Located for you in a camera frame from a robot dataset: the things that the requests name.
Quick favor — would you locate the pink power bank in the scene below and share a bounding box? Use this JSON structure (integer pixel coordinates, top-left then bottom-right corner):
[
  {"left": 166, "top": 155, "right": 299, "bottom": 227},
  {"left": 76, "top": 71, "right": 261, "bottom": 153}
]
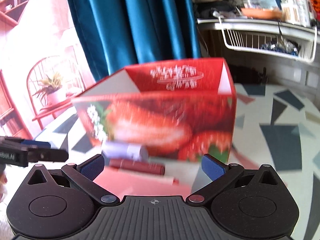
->
[{"left": 93, "top": 167, "right": 191, "bottom": 199}]

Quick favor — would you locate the dark red tube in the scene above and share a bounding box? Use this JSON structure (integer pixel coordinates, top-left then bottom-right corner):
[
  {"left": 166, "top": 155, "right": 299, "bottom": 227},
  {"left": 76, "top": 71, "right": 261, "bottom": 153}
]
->
[{"left": 108, "top": 159, "right": 165, "bottom": 176}]

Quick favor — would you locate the red strawberry cardboard box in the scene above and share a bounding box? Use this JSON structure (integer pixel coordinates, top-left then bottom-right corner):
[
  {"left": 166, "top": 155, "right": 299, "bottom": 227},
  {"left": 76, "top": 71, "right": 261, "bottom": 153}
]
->
[{"left": 72, "top": 57, "right": 236, "bottom": 163}]

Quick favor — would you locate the pink printed backdrop cloth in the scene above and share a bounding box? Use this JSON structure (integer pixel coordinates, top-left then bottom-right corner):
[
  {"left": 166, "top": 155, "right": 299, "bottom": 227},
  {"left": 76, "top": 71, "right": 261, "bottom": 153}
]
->
[{"left": 1, "top": 0, "right": 94, "bottom": 135}]

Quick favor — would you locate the white dressing table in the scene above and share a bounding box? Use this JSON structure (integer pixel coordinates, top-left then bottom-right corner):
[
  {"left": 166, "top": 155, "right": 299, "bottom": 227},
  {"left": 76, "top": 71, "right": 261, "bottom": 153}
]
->
[{"left": 197, "top": 18, "right": 319, "bottom": 105}]

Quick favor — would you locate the blue velvet curtain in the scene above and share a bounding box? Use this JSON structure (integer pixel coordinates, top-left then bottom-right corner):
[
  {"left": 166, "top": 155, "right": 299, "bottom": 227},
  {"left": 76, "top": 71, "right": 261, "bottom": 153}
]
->
[{"left": 67, "top": 0, "right": 201, "bottom": 81}]

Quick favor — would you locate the orange oval dish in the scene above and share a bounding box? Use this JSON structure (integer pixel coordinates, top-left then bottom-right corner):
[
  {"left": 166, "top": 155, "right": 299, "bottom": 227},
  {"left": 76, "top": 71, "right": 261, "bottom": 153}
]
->
[{"left": 241, "top": 8, "right": 283, "bottom": 20}]

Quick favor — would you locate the cotton swab box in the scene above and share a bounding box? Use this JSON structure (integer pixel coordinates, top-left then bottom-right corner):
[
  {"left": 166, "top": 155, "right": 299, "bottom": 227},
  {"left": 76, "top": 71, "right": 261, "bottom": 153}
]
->
[{"left": 281, "top": 2, "right": 302, "bottom": 25}]

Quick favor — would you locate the white wire basket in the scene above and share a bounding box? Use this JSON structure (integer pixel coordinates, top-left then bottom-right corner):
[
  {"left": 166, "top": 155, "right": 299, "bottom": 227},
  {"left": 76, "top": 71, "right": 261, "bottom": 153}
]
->
[{"left": 216, "top": 18, "right": 319, "bottom": 63}]

